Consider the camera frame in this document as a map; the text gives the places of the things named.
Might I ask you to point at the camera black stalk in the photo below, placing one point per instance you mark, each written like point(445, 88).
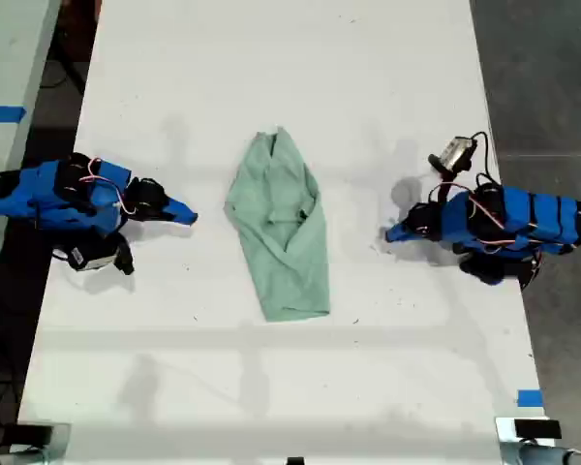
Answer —
point(125, 257)
point(443, 179)

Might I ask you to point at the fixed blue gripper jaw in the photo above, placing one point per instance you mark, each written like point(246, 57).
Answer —
point(179, 206)
point(400, 228)

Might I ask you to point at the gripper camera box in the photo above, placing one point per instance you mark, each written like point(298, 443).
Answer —
point(457, 151)
point(94, 256)

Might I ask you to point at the grey bracket with black box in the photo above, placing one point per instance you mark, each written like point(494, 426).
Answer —
point(34, 433)

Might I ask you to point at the long blue tape strip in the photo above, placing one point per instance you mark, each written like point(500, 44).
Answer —
point(2, 114)

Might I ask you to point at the pale green t-shirt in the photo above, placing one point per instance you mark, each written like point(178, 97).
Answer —
point(281, 232)

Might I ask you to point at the white bracket with black box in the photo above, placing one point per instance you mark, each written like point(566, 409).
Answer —
point(537, 429)

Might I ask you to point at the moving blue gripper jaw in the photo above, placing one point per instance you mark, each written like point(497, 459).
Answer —
point(176, 217)
point(402, 236)

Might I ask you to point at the grey metal tube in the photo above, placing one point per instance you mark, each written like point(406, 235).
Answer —
point(552, 455)
point(9, 457)

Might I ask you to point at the white side table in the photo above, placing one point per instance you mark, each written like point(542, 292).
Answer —
point(5, 63)

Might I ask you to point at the small black clip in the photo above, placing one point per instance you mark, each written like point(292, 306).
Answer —
point(295, 461)

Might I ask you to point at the short blue tape strip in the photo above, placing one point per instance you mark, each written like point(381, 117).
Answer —
point(530, 398)

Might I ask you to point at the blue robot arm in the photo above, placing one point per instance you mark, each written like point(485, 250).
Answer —
point(523, 218)
point(43, 194)

